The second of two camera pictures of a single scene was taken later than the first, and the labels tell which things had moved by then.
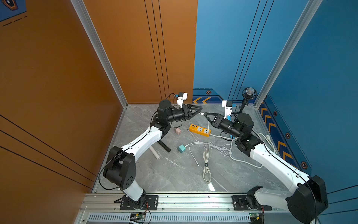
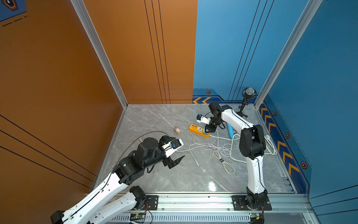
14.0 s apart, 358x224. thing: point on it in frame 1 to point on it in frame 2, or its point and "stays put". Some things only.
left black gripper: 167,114 to 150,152
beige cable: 206,165 to 229,167
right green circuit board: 257,215 stays put
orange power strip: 199,130 stays put
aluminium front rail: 106,203 stays put
